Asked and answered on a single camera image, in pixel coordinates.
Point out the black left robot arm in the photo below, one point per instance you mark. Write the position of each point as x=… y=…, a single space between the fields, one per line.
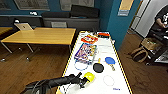
x=46 y=85

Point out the small red box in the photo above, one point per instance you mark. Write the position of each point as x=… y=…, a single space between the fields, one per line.
x=103 y=34

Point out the small yellow wall poster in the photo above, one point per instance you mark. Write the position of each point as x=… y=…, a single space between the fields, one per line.
x=125 y=7

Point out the small white object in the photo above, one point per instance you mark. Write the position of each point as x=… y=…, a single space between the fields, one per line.
x=33 y=13

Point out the cardboard box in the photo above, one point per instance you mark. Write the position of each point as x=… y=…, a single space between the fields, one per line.
x=150 y=44

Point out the long dark grey sofa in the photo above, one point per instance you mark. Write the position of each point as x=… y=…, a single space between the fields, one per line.
x=76 y=19

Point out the yellow game table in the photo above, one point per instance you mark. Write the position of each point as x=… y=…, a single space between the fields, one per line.
x=43 y=36

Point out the silver laptop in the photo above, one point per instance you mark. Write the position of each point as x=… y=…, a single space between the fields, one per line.
x=24 y=26

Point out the yellow bowl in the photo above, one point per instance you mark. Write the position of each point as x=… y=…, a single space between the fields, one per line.
x=90 y=76

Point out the colourful board game box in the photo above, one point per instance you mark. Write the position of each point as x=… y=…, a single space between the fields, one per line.
x=85 y=53

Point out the black ping pong paddle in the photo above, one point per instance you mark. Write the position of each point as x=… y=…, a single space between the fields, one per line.
x=98 y=68

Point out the interior glass window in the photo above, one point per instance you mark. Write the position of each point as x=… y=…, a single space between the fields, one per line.
x=76 y=4
x=31 y=4
x=5 y=4

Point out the red orange flat pack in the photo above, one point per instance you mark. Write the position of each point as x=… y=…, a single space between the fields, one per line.
x=89 y=39

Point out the brown black backpack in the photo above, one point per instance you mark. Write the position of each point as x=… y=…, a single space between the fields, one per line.
x=138 y=55

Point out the white activity table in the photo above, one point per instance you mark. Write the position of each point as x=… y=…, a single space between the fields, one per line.
x=96 y=88

